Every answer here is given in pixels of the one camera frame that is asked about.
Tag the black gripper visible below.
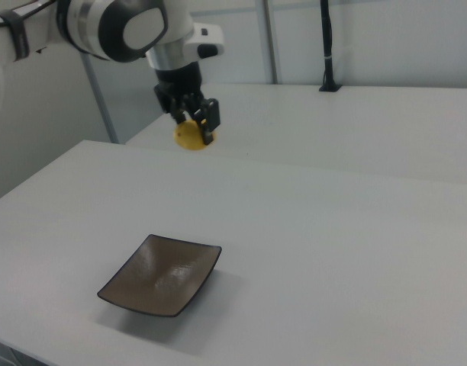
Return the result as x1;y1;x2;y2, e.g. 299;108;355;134
153;63;222;146

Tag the brown square ceramic plate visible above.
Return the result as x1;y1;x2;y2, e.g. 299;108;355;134
96;233;224;318

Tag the white adjacent side table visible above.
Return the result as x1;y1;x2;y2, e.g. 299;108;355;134
124;82;467;186

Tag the grey wall corner post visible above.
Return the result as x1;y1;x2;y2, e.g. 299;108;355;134
79;52;121;145

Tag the grey partition frame post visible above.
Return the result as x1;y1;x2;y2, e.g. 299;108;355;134
261;0;283;85

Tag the black camera stand pole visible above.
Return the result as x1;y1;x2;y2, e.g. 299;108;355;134
318;0;343;94

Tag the black arm cable strap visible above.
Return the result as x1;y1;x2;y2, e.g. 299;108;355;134
0;10;31;61

